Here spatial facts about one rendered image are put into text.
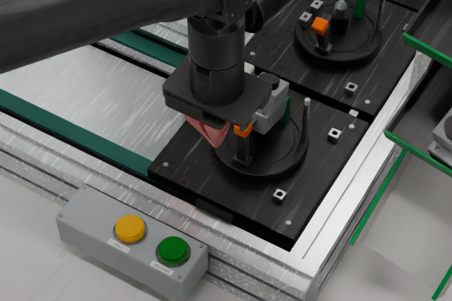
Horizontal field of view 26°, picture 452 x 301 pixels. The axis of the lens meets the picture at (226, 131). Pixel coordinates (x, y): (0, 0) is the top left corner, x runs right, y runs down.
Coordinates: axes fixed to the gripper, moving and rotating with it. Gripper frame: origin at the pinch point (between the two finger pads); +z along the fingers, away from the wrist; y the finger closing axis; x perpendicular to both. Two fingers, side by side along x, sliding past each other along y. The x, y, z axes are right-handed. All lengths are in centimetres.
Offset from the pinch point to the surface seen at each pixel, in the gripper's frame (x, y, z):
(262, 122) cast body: -17.1, 3.3, 17.3
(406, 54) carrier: -47, -6, 27
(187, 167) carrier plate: -10.8, 11.9, 26.2
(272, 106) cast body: -19.0, 2.8, 15.5
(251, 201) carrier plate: -10.2, 1.0, 26.1
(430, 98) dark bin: -19.0, -18.1, 1.3
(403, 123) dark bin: -15.3, -16.5, 3.1
